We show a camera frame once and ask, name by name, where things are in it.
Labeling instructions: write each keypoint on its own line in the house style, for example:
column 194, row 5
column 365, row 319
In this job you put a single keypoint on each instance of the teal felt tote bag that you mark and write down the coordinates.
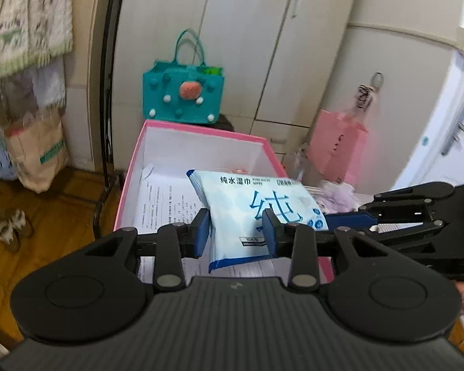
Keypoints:
column 174, row 92

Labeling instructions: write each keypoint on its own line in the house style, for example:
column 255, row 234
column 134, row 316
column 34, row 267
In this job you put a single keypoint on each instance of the blue wet wipes pack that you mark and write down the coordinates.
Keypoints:
column 236, row 203

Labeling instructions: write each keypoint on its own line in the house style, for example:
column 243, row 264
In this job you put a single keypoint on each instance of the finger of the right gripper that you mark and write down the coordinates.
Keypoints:
column 354, row 220

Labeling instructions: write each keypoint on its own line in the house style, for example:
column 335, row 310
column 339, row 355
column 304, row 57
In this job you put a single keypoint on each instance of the printed paper sheet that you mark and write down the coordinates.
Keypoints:
column 162, row 200

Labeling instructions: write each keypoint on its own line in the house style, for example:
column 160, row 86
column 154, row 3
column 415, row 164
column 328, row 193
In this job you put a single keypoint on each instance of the black suitcase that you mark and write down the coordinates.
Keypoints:
column 224, row 124

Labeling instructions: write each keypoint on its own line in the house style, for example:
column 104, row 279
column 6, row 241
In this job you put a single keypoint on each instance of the purple plush toy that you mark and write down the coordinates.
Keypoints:
column 335, row 198

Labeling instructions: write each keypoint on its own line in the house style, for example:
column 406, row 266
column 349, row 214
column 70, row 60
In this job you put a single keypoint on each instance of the pink paper gift bag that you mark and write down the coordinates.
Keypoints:
column 336, row 146

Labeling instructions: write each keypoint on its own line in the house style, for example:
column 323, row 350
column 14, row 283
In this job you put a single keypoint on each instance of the fluffy slippers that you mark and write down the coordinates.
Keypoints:
column 14, row 226

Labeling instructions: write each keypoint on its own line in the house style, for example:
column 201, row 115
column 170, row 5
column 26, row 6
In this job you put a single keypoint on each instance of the hanging cream green robe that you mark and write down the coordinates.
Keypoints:
column 33, row 33

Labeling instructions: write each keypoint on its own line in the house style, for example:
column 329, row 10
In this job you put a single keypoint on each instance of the pink cardboard box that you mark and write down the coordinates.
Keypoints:
column 176, row 170

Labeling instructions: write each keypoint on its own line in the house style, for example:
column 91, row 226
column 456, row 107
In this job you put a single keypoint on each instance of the wall hook with ties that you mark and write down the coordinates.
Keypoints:
column 367, row 94

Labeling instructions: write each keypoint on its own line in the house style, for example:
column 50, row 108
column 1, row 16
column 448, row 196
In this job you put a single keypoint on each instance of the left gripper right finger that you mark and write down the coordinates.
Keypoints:
column 297, row 242

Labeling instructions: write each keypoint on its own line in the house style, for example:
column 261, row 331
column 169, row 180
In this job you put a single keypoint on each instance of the brown paper bag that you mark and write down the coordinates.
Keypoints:
column 37, row 148

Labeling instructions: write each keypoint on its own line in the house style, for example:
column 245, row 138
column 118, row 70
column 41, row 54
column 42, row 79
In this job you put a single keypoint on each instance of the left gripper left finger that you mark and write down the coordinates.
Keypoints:
column 169, row 245

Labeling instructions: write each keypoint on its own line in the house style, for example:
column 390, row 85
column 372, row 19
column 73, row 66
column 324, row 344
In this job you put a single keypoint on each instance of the white wardrobe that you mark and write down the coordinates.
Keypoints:
column 285, row 60

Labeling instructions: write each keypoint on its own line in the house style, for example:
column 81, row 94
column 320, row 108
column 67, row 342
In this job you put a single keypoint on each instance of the white door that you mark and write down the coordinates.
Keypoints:
column 439, row 155

